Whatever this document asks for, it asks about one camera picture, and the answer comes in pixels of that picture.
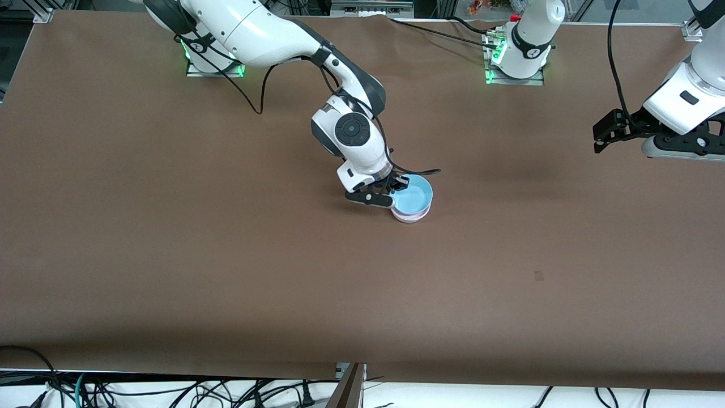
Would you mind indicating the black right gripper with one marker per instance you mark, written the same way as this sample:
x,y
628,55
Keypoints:
x,y
393,181

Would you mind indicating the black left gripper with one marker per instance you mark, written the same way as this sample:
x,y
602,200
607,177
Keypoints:
x,y
632,126

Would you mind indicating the light blue bowl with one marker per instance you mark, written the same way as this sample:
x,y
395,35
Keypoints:
x,y
416,195

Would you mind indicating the pink bowl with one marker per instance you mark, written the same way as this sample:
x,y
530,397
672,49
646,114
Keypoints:
x,y
412,215

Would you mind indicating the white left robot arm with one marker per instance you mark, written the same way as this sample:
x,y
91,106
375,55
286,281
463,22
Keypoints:
x,y
532,34

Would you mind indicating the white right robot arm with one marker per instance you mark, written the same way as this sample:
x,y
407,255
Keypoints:
x,y
255,28

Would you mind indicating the white bowl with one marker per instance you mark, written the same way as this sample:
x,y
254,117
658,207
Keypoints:
x,y
412,220

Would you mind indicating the brown table cover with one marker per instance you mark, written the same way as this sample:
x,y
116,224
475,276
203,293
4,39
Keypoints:
x,y
340,294

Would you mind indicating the grey power strip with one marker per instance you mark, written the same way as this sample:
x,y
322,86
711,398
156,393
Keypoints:
x,y
368,8

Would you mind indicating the orange toy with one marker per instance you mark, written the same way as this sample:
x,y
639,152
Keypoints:
x,y
478,7

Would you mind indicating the dark metal post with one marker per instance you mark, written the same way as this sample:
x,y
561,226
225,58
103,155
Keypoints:
x,y
348,391

